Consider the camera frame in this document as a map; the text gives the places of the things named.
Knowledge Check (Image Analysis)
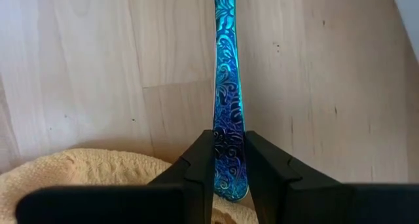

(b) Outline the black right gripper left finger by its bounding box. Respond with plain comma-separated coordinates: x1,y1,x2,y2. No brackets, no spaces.
14,129,216,224

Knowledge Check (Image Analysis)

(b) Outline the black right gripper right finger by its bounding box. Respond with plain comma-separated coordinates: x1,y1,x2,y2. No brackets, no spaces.
244,130,419,224

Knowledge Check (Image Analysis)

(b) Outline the yellow terry towel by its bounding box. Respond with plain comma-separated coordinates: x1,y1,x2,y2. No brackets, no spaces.
0,147,260,224

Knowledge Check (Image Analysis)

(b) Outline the blue embossed fork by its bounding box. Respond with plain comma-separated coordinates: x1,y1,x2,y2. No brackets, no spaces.
211,0,250,202

